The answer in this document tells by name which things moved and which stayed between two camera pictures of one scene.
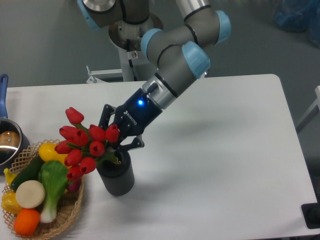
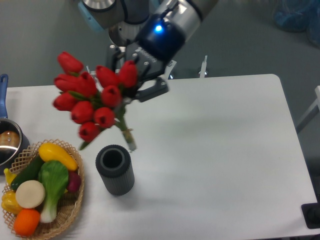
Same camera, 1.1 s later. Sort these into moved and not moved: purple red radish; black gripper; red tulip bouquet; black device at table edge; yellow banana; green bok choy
Moved: black gripper; red tulip bouquet
Not moved: purple red radish; black device at table edge; green bok choy; yellow banana
